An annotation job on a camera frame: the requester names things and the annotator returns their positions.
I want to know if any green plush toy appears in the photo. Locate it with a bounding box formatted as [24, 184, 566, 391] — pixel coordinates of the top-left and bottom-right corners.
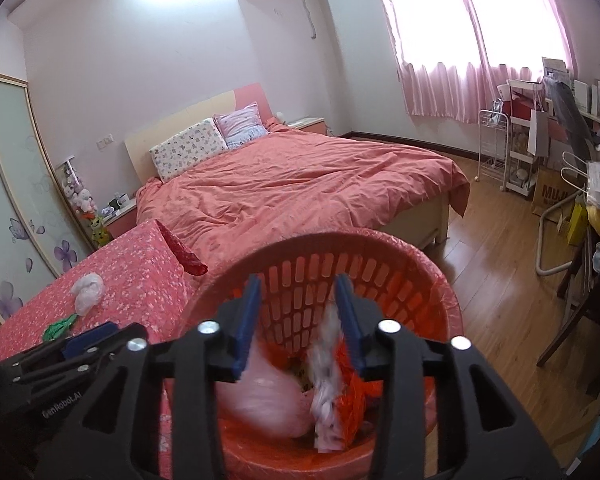
[89, 212, 111, 248]

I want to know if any flower bouquet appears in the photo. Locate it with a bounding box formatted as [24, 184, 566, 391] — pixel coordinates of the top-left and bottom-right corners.
[55, 160, 101, 216]

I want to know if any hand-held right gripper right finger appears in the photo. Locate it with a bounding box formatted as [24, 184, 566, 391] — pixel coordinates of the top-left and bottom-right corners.
[334, 273, 563, 480]

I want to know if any brown paper bag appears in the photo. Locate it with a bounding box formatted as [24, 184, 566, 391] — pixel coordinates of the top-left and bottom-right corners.
[531, 165, 576, 218]

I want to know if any red plastic basket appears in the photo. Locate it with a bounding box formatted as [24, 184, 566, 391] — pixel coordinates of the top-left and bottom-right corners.
[172, 228, 465, 480]

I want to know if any bed with pink duvet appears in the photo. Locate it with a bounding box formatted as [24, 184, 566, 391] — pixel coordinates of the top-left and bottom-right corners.
[135, 122, 471, 261]

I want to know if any white tube rack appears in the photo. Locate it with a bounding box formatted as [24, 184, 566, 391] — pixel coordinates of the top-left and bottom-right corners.
[536, 152, 593, 277]

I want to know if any green plastic wrapper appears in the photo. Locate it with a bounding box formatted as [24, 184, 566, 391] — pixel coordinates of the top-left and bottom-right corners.
[42, 314, 78, 343]

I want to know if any white storage cart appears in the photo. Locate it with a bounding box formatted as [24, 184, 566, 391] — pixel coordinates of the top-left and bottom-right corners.
[502, 80, 548, 196]

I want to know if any white plastic bag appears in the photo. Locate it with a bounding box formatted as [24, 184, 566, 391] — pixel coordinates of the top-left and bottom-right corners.
[70, 272, 106, 317]

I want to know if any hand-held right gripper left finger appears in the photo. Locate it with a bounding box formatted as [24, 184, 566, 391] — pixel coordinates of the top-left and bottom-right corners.
[45, 274, 263, 480]

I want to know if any pink nightstand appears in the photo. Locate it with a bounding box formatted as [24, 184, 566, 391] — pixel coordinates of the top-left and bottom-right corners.
[286, 116, 327, 136]
[102, 205, 140, 241]

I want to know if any wardrobe with flower print doors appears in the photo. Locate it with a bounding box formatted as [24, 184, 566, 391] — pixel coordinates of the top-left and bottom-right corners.
[0, 70, 93, 331]

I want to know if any white floral pillow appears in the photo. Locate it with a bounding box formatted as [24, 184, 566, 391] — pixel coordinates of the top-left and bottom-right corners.
[148, 117, 229, 183]

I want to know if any pink curtain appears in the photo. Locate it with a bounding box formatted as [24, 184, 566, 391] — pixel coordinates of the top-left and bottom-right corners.
[365, 0, 581, 126]

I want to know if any clear bubble wrap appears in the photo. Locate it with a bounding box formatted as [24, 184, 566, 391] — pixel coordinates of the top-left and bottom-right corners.
[215, 340, 313, 436]

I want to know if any purple pillow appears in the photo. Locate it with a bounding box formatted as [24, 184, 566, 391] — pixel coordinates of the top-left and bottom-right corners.
[213, 101, 271, 150]

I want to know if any beige headboard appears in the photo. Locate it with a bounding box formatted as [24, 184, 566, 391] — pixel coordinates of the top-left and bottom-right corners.
[124, 82, 275, 183]

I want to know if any white paper bag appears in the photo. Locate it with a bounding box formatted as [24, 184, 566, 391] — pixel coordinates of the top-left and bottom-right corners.
[526, 107, 553, 158]

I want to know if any dark wooden chair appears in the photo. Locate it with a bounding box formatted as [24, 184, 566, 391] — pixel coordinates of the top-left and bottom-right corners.
[536, 220, 600, 396]

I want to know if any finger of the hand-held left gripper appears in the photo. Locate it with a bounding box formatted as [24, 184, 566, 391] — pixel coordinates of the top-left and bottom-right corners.
[14, 323, 149, 427]
[0, 321, 122, 377]

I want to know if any air conditioner pipe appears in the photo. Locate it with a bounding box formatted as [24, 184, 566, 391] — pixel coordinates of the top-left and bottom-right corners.
[300, 0, 321, 41]

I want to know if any cream bed frame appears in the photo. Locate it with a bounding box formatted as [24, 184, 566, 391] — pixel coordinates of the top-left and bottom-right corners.
[395, 195, 451, 248]

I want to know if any grey fabric cover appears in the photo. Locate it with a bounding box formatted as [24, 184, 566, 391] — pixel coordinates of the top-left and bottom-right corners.
[545, 72, 600, 161]

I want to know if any red plastic bag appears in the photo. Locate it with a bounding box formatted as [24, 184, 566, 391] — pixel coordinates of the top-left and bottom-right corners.
[330, 340, 386, 451]

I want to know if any white wire rack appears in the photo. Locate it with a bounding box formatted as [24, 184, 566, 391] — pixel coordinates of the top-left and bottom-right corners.
[477, 109, 511, 183]

